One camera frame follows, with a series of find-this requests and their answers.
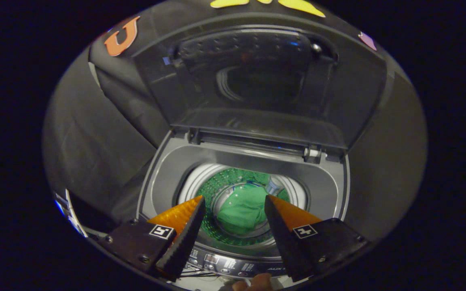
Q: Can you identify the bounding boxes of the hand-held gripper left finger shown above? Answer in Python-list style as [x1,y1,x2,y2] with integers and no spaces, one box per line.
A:
[100,196,206,282]

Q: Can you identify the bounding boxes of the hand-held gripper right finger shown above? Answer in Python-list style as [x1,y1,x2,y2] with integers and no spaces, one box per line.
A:
[265,195,369,283]

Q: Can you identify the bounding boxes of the green polo shirt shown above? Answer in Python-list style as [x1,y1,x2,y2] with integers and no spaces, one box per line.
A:
[215,170,275,237]

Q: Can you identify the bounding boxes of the dark grey washing machine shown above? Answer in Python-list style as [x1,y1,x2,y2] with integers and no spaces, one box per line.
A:
[136,129,351,283]

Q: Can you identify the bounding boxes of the dark washing machine lid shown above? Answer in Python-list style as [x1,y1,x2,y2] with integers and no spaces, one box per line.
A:
[132,24,389,157]

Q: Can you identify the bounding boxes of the white and blue equipment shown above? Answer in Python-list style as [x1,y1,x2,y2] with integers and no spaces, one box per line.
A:
[53,189,89,238]

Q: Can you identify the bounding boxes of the black backdrop cloth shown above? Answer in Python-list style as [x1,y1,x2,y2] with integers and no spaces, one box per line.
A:
[43,0,428,243]

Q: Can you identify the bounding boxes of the black cables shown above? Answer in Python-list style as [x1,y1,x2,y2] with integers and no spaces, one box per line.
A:
[180,265,218,280]

